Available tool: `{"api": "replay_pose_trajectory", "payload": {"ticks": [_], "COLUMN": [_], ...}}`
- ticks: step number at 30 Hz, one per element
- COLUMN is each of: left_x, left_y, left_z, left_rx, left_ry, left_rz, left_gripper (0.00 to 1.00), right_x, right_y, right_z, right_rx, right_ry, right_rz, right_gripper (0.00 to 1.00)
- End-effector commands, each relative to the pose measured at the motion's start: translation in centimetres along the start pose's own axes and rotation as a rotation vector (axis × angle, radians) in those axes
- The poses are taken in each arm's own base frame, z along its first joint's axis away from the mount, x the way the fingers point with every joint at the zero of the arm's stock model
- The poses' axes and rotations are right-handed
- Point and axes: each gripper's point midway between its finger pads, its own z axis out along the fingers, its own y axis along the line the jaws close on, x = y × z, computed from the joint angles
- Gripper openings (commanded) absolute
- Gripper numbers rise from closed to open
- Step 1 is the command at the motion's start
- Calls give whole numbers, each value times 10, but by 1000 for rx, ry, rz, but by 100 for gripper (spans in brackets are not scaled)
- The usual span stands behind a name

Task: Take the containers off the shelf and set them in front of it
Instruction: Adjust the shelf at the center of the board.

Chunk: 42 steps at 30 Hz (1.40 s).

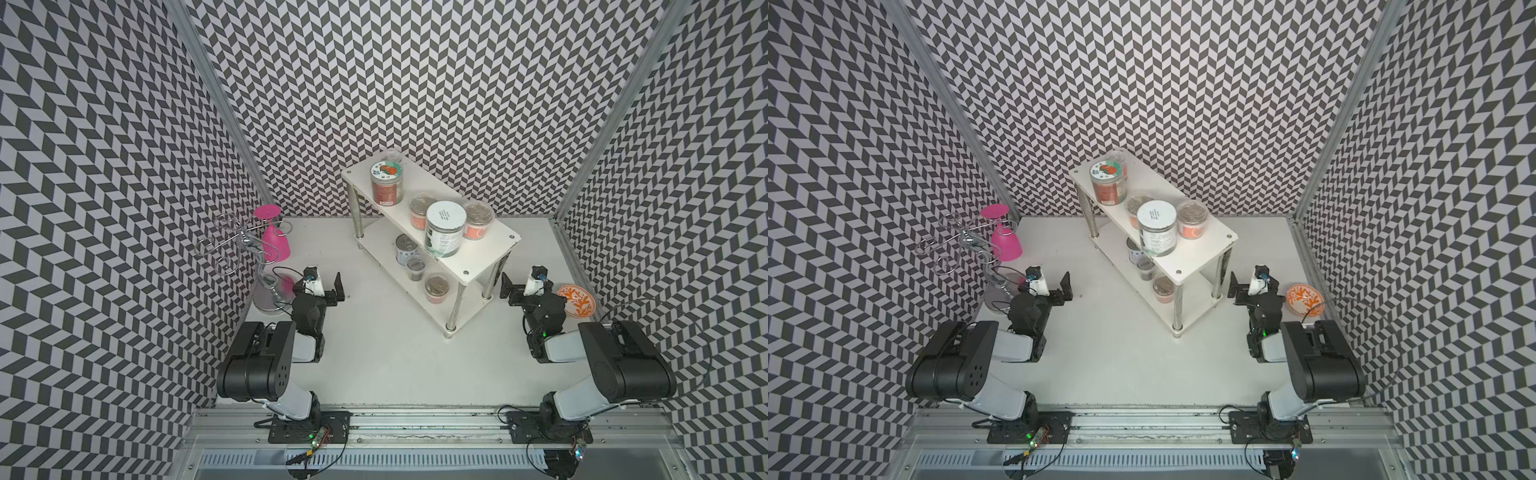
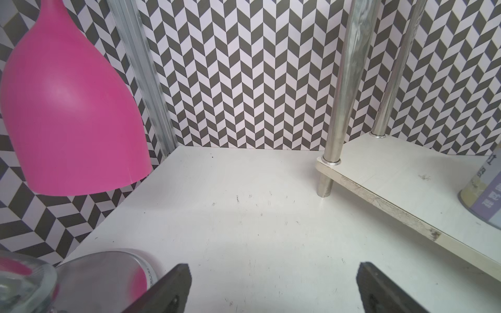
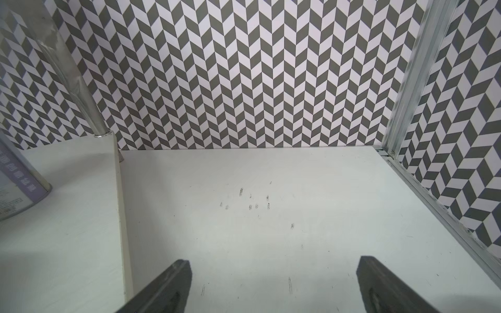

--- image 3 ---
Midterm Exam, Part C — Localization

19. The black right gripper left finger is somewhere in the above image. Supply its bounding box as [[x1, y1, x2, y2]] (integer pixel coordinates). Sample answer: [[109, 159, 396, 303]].
[[117, 260, 192, 313]]

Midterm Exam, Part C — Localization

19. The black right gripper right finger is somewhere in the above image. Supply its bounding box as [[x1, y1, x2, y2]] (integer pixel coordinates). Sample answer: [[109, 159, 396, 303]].
[[356, 256, 438, 313]]

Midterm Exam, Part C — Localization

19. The white two-tier shelf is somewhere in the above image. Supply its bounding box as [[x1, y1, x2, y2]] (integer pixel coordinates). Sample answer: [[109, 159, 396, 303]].
[[0, 0, 134, 313]]

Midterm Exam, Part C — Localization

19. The purple label tin can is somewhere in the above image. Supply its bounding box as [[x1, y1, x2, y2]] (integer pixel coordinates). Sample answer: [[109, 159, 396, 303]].
[[1, 134, 52, 220]]

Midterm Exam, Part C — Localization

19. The aluminium corner post right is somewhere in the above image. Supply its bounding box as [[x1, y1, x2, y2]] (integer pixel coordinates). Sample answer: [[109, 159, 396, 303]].
[[382, 1, 458, 160]]

